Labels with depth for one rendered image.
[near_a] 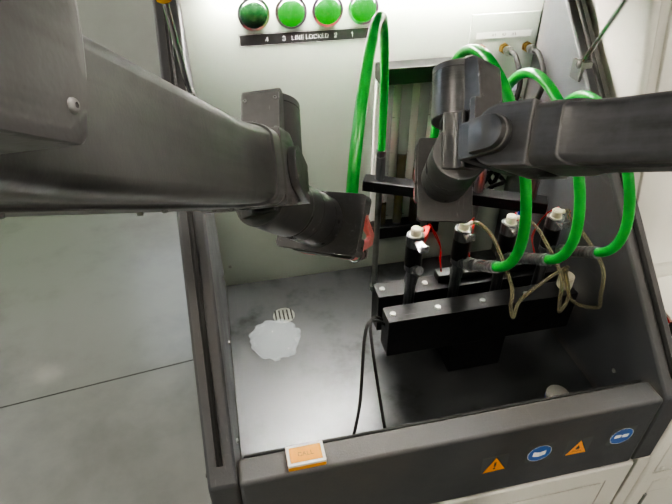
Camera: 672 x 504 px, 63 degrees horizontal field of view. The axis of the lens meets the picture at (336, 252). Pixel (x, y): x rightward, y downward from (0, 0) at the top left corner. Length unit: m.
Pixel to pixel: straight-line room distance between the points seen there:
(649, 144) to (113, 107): 0.37
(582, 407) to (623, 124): 0.51
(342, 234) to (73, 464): 1.62
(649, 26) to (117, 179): 0.87
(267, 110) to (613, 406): 0.65
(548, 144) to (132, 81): 0.36
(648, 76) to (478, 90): 0.45
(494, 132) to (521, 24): 0.61
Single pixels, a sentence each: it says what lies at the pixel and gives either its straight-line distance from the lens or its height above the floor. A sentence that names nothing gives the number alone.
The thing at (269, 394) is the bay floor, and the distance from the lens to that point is 0.99.
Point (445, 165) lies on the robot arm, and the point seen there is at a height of 1.34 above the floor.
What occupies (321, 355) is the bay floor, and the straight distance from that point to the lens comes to 1.04.
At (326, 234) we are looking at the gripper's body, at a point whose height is 1.29.
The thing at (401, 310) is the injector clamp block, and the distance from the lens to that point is 0.91.
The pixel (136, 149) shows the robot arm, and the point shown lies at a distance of 0.20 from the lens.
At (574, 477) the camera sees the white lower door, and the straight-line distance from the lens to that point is 1.03.
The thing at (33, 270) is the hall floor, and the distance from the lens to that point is 2.90.
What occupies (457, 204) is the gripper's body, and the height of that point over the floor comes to 1.26.
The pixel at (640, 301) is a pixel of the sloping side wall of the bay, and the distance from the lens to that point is 0.95.
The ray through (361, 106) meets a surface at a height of 1.37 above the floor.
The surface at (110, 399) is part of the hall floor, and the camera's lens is 2.18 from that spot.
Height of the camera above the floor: 1.60
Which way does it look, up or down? 37 degrees down
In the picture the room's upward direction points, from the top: straight up
